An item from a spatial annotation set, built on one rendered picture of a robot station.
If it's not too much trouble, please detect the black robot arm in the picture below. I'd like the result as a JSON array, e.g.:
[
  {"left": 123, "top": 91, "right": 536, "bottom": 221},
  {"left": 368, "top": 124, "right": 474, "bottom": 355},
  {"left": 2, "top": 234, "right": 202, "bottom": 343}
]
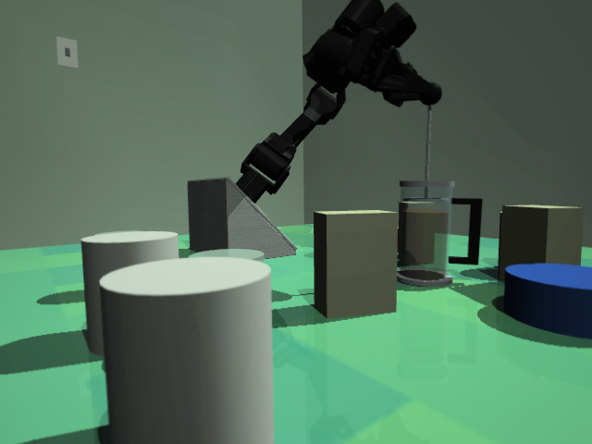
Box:
[{"left": 236, "top": 0, "right": 416, "bottom": 204}]

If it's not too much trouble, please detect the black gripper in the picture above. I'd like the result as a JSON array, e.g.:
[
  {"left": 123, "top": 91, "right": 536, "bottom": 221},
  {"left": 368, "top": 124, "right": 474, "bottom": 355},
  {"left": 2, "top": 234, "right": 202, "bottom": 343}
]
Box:
[{"left": 337, "top": 28, "right": 434, "bottom": 107}]

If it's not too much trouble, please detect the blue cylinder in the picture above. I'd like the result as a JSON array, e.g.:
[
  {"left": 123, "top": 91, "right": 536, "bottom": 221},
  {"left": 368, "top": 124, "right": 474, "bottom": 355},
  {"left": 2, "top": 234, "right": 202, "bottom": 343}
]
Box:
[{"left": 504, "top": 264, "right": 592, "bottom": 339}]

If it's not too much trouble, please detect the glass french press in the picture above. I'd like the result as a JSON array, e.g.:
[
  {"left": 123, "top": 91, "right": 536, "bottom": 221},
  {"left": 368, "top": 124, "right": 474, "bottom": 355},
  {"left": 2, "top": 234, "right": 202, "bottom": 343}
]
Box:
[{"left": 397, "top": 82, "right": 482, "bottom": 287}]

